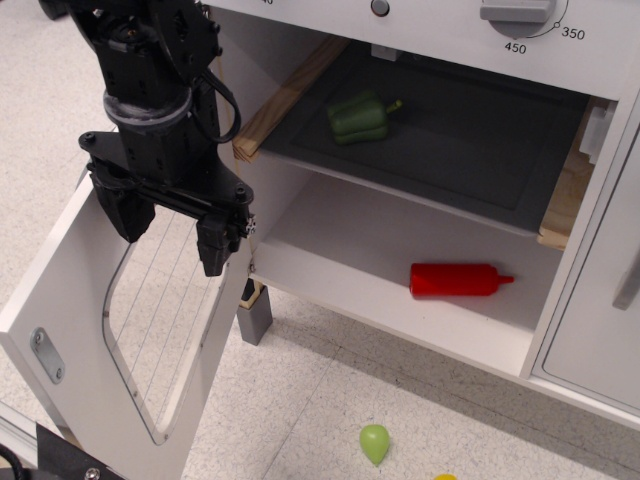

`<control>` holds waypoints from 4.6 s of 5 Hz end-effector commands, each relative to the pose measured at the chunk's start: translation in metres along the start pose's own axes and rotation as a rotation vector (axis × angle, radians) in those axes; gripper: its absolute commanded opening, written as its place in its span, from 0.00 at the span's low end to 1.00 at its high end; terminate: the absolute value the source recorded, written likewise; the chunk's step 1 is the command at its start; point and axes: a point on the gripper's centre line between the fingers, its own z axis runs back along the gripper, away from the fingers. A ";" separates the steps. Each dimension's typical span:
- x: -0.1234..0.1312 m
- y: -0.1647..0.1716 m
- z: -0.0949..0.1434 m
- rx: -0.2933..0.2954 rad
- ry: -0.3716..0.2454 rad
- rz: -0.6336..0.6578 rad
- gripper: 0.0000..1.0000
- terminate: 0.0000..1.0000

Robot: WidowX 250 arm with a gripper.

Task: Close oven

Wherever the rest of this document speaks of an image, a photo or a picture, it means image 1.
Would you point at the grey temperature knob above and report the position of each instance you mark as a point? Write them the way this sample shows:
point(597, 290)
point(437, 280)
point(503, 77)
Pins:
point(517, 18)

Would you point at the white toy oven cabinet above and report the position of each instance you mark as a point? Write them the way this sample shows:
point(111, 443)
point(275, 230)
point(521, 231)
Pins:
point(568, 325)

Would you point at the grey cabinet leg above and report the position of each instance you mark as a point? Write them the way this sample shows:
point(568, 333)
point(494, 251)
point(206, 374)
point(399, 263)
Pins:
point(254, 313)

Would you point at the green toy pear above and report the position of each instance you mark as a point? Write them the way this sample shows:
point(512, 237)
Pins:
point(374, 440)

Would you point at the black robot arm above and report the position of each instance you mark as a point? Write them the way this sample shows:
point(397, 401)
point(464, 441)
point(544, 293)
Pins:
point(161, 95)

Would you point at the green toy bell pepper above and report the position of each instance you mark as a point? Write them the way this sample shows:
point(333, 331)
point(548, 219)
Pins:
point(361, 118)

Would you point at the silver door latch plate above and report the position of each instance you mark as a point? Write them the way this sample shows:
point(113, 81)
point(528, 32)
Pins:
point(47, 355)

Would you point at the white oven door with window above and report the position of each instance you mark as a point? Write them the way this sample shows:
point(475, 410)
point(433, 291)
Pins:
point(141, 331)

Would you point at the red toy ketchup bottle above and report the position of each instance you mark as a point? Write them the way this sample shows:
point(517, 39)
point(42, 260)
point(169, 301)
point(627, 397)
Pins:
point(439, 280)

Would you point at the black caster wheel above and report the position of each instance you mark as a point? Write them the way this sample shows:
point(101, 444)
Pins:
point(53, 9)

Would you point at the dark grey oven tray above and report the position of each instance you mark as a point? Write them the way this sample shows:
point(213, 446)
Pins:
point(479, 142)

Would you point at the yellow toy piece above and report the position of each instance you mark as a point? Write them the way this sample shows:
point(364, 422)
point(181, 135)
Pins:
point(445, 476)

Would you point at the grey round button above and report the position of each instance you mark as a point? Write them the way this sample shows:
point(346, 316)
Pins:
point(380, 8)

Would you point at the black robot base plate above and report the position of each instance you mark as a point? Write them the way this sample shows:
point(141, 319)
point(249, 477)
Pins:
point(59, 459)

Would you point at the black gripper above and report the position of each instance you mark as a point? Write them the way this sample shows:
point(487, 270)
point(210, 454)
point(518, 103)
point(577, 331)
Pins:
point(178, 168)

